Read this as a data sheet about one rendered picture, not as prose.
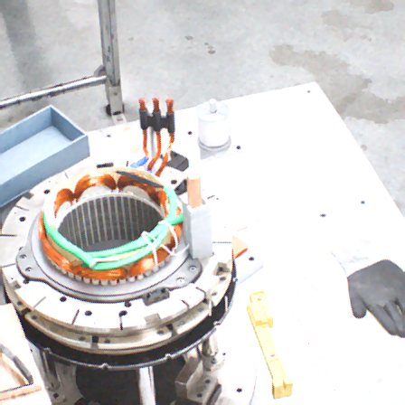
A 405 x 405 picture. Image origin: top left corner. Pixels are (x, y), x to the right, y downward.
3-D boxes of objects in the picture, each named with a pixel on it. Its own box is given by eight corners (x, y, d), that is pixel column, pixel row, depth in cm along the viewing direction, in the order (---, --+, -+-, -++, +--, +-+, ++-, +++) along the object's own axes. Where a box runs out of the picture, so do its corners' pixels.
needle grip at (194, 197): (203, 209, 146) (202, 173, 142) (195, 216, 145) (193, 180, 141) (193, 203, 146) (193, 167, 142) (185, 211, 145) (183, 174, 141)
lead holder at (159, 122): (177, 133, 154) (175, 113, 151) (148, 142, 152) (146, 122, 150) (166, 117, 156) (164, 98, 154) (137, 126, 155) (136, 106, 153)
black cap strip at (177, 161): (189, 167, 211) (188, 157, 209) (134, 212, 203) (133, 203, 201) (168, 156, 213) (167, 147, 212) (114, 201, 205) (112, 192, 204)
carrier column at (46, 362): (62, 390, 170) (42, 304, 156) (48, 395, 169) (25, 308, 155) (57, 380, 172) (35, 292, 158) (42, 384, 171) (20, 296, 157)
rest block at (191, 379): (176, 400, 166) (174, 381, 162) (192, 375, 169) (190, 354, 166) (202, 409, 164) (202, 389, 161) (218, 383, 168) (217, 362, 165)
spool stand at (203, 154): (245, 152, 214) (244, 109, 207) (198, 163, 212) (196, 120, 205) (229, 123, 220) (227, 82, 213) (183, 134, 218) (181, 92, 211)
